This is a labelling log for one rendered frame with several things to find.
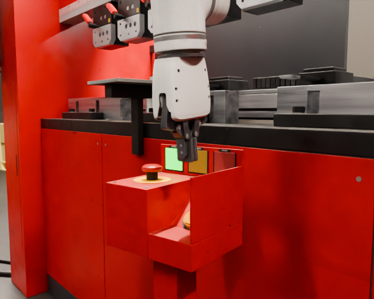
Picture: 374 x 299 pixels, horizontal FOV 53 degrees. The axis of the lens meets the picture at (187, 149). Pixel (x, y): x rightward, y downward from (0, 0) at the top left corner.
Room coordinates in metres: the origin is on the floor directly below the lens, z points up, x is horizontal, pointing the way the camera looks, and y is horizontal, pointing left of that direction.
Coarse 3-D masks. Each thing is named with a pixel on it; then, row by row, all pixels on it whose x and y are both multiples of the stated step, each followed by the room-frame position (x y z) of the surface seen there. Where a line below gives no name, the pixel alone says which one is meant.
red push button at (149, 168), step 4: (148, 164) 0.71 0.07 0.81; (152, 164) 0.70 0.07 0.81; (156, 164) 0.71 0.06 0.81; (144, 168) 0.69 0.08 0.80; (148, 168) 0.69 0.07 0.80; (152, 168) 0.69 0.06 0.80; (156, 168) 0.69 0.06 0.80; (160, 168) 0.70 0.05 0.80; (148, 172) 0.70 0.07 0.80; (152, 172) 0.70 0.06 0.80; (156, 172) 0.70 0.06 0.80; (148, 176) 0.70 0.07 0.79; (152, 176) 0.70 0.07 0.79; (156, 176) 0.70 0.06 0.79
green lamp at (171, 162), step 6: (168, 150) 0.79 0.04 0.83; (174, 150) 0.78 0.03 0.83; (168, 156) 0.79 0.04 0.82; (174, 156) 0.78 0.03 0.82; (168, 162) 0.79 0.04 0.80; (174, 162) 0.78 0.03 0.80; (180, 162) 0.77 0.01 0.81; (168, 168) 0.79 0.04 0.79; (174, 168) 0.78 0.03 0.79; (180, 168) 0.77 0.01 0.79
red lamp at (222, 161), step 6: (216, 156) 0.72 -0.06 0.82; (222, 156) 0.71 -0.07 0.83; (228, 156) 0.70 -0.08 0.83; (234, 156) 0.69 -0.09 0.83; (216, 162) 0.72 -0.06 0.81; (222, 162) 0.71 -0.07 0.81; (228, 162) 0.70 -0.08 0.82; (216, 168) 0.72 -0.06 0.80; (222, 168) 0.71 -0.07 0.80; (228, 168) 0.70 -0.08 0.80
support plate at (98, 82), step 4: (100, 80) 1.10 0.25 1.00; (104, 80) 1.08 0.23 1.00; (108, 80) 1.07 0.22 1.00; (112, 80) 1.05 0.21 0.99; (116, 80) 1.03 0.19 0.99; (120, 80) 1.03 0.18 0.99; (124, 80) 1.04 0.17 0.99; (128, 80) 1.05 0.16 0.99; (132, 80) 1.06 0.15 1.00; (136, 80) 1.07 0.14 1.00; (140, 80) 1.08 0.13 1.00; (144, 80) 1.09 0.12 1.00; (148, 80) 1.09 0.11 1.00; (152, 80) 1.10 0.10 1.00; (88, 84) 1.16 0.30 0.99; (92, 84) 1.15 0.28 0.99; (96, 84) 1.15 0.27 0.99; (100, 84) 1.15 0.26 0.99; (104, 84) 1.15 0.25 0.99; (136, 84) 1.15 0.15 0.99; (140, 84) 1.15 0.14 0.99; (144, 84) 1.15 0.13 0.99; (148, 84) 1.15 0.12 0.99; (152, 84) 1.15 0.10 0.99
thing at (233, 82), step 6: (210, 78) 1.43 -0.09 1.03; (216, 78) 1.41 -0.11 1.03; (222, 78) 1.39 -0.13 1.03; (228, 78) 1.37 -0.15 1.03; (234, 78) 1.39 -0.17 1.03; (240, 78) 1.41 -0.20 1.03; (210, 84) 1.35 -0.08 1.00; (216, 84) 1.40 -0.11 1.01; (222, 84) 1.37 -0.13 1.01; (228, 84) 1.35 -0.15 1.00; (234, 84) 1.37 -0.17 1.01; (240, 84) 1.39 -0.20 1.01; (246, 84) 1.42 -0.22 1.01; (210, 90) 1.42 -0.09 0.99; (216, 90) 1.40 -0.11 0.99; (234, 90) 1.38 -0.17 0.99; (240, 90) 1.40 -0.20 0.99
